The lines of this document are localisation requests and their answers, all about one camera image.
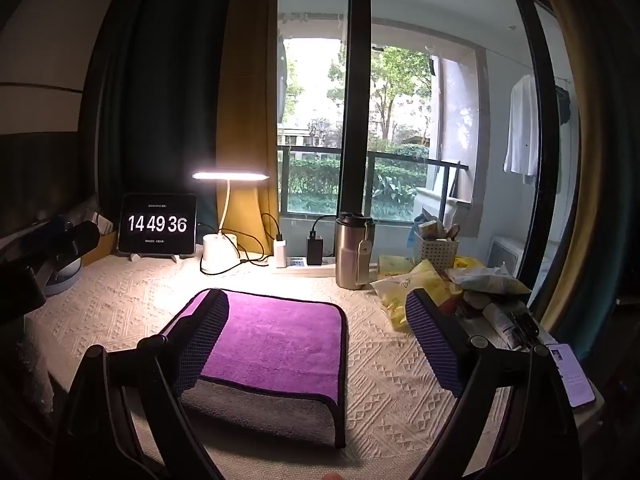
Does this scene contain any hanging dark garment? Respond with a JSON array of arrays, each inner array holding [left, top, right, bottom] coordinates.
[[554, 85, 572, 125]]

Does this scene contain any white power strip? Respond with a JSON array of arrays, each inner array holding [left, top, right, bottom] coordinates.
[[272, 255, 382, 279]]

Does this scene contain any balcony railing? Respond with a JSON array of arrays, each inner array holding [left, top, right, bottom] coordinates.
[[277, 144, 462, 221]]

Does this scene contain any tablet with clock display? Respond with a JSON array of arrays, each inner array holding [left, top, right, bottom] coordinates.
[[118, 192, 198, 257]]

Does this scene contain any yellow tissue packet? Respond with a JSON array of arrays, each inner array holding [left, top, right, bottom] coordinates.
[[377, 254, 417, 277]]

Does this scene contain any stainless steel tumbler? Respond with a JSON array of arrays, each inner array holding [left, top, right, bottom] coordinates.
[[333, 212, 377, 291]]

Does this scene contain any black sliding door frame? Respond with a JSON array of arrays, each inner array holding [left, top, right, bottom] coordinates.
[[338, 0, 373, 217]]

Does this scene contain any white round fan base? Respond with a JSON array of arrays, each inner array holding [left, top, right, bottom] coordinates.
[[43, 259, 82, 297]]

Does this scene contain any black charger plug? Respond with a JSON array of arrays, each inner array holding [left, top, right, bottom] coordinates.
[[306, 232, 326, 266]]

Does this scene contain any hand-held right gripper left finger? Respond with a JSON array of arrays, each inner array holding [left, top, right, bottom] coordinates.
[[52, 287, 231, 480]]

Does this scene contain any white plastic bag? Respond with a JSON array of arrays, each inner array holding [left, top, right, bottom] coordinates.
[[444, 264, 532, 297]]

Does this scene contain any white tube bottle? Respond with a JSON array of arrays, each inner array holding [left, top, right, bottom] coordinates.
[[482, 302, 522, 350]]

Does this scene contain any small black tool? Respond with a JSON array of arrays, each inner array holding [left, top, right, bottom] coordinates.
[[509, 309, 542, 348]]

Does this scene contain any smartphone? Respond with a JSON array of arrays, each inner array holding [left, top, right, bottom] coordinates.
[[546, 342, 597, 409]]

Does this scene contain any hanging white shirt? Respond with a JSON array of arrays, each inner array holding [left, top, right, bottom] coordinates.
[[502, 74, 542, 177]]

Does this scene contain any cardboard box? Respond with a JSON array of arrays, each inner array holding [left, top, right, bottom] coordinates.
[[80, 214, 122, 267]]

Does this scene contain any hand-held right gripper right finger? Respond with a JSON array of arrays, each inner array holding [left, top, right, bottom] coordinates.
[[405, 287, 584, 480]]

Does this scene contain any yellow plastic bag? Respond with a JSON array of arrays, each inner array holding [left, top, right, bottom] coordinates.
[[369, 259, 453, 332]]

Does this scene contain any black charging cable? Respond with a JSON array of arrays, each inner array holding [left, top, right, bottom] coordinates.
[[202, 212, 283, 277]]

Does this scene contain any cream textured tablecloth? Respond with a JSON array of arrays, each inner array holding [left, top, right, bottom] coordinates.
[[19, 254, 553, 480]]

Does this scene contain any white desk lamp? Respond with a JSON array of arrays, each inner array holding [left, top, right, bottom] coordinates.
[[192, 169, 271, 276]]

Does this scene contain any white plastic basket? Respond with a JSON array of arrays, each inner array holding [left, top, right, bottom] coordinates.
[[412, 232, 459, 274]]

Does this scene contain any white boxy appliance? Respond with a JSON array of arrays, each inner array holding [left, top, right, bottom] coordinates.
[[486, 234, 527, 279]]

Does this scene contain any purple towel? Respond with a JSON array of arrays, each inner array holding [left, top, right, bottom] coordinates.
[[172, 287, 349, 450]]

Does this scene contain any dark green curtain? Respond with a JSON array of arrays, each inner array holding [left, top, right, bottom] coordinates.
[[80, 0, 237, 233]]

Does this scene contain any yellow curtain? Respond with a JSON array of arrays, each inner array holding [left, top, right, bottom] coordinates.
[[214, 0, 282, 257]]

